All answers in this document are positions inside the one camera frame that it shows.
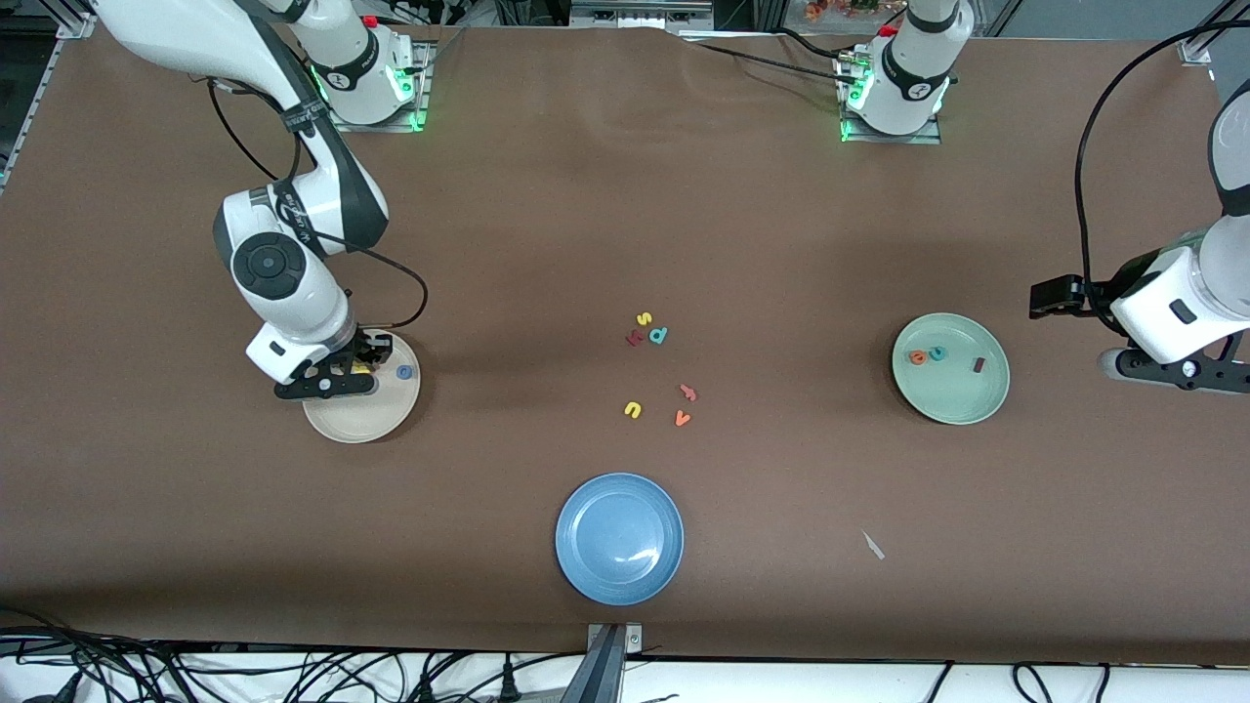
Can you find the beige brown round plate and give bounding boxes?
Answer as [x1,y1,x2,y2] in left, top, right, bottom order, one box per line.
[301,330,422,445]

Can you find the pale green round plate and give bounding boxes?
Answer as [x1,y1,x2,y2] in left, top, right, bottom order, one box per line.
[891,312,1012,426]

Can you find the brown table cover sheet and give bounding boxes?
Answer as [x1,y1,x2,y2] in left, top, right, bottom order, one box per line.
[0,18,1250,665]

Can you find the blue round plate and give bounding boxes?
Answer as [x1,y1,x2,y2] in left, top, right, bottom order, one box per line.
[555,473,686,606]

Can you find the grey metal box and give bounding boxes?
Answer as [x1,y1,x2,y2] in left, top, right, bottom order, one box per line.
[571,0,714,30]

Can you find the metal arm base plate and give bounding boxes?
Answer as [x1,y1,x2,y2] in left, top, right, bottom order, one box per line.
[842,59,943,145]
[332,41,433,133]

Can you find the aluminium frame profile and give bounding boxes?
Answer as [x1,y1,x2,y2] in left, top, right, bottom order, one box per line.
[1177,0,1250,67]
[0,12,99,191]

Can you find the thin black table cable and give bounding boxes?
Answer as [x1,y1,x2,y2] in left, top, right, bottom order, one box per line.
[684,39,853,87]

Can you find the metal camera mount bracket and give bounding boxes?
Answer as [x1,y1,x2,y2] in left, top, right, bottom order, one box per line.
[562,622,646,703]

